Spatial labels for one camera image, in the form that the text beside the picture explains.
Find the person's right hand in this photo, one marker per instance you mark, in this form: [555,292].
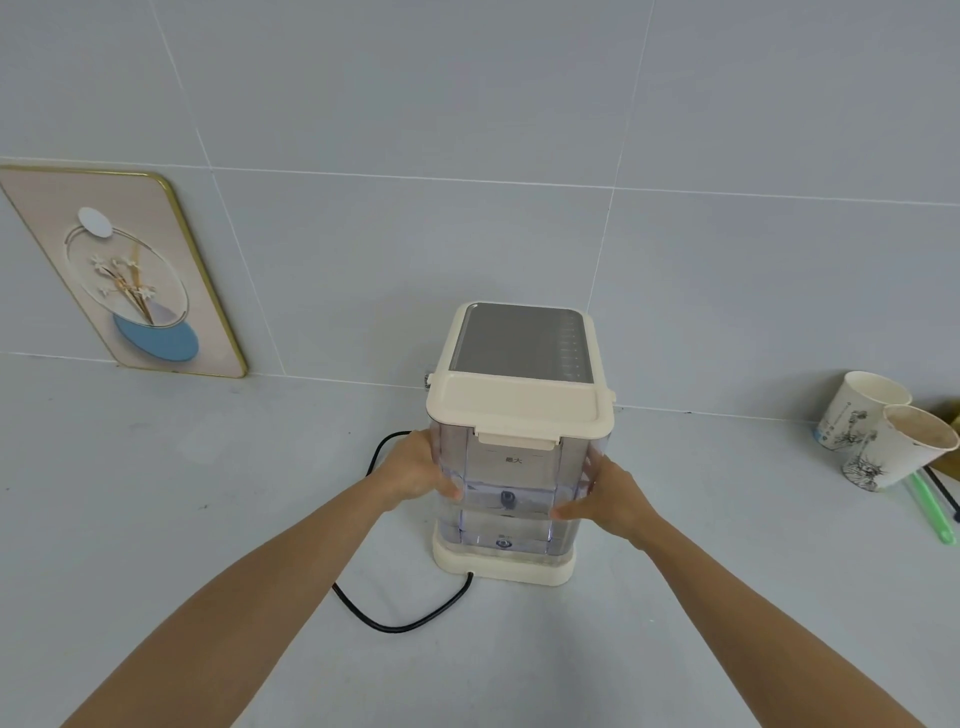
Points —
[615,499]

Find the person's right thumb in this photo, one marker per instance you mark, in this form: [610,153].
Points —
[576,508]

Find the printed paper cup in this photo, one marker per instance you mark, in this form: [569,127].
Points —
[859,409]
[892,450]

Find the person's left hand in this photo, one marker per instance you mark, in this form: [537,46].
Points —
[411,469]

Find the black drinking straw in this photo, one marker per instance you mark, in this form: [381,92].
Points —
[946,495]

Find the person's left forearm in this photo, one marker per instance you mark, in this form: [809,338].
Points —
[217,607]

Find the gold-framed floral wall picture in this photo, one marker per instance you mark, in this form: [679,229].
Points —
[124,274]

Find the person's left thumb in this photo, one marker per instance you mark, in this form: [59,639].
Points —
[444,486]

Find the green drinking straw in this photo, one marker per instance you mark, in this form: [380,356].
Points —
[930,506]

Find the person's right forearm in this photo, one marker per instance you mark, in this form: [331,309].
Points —
[772,622]

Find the cream water dispenser with clear tank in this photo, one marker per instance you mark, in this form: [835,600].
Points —
[514,427]

